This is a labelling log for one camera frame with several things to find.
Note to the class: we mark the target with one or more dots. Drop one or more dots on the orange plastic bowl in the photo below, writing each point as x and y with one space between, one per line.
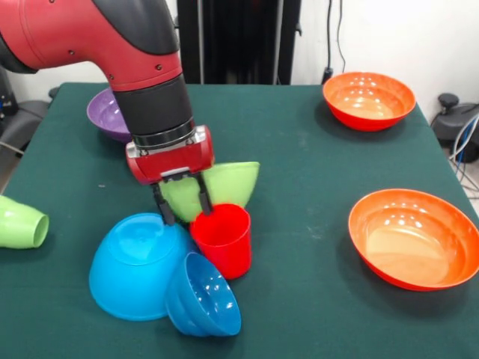
411 243
368 101

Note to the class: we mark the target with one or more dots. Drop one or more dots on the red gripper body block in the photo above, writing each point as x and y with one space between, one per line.
172 161

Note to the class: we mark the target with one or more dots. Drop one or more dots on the purple plastic bowl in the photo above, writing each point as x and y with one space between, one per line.
108 116

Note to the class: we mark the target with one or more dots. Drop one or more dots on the light green plastic bowl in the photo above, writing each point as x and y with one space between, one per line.
224 183

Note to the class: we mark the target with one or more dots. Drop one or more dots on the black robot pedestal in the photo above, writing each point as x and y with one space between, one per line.
232 37

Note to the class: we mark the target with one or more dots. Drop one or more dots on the dark blue plastic bowl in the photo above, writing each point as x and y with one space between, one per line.
202 299

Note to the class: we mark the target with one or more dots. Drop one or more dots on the black equipment box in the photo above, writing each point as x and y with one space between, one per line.
7 93

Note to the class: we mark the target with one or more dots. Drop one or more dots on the light blue plastic bowl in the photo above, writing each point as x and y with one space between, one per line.
138 269

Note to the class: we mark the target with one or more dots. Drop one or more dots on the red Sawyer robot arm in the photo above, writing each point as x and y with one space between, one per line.
112 45

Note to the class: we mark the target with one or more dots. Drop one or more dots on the dark green tablecloth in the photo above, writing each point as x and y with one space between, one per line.
299 168

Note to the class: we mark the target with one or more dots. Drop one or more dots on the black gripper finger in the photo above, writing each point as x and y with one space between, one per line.
164 205
204 198

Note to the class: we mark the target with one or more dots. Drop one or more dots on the green stepped plastic cup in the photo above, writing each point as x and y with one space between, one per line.
18 224

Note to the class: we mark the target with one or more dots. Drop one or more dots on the red plastic cup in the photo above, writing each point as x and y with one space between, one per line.
224 243

